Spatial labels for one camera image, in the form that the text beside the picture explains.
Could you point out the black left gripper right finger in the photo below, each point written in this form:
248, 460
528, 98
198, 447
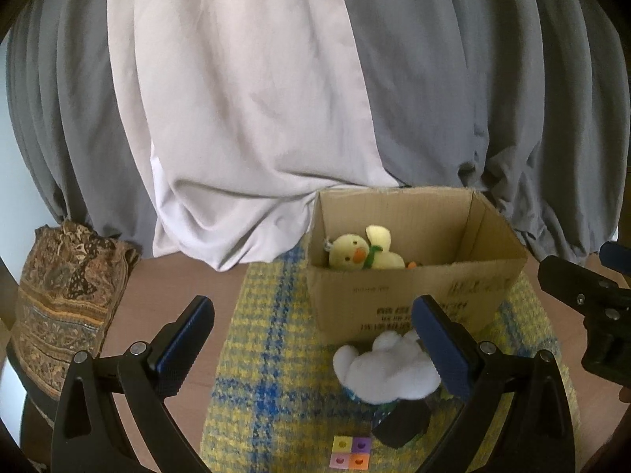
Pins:
537, 435

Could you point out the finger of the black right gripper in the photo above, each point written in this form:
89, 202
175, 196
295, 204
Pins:
605, 308
616, 256

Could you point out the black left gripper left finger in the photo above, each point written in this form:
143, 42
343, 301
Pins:
89, 435

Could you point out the white plush toy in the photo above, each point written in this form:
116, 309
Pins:
396, 368

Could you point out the colourful cube block toy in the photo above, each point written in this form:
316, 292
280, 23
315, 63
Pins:
350, 453

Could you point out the brown patterned fabric cushion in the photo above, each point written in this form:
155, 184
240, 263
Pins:
71, 285

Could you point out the yellow blue woven mat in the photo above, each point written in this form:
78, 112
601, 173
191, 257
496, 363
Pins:
276, 404

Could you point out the grey bed duvet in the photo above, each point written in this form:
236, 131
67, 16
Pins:
527, 101

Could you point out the brown cardboard box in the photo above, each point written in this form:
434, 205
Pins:
455, 245

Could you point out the pale pink bed sheet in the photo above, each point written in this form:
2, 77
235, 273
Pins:
237, 113

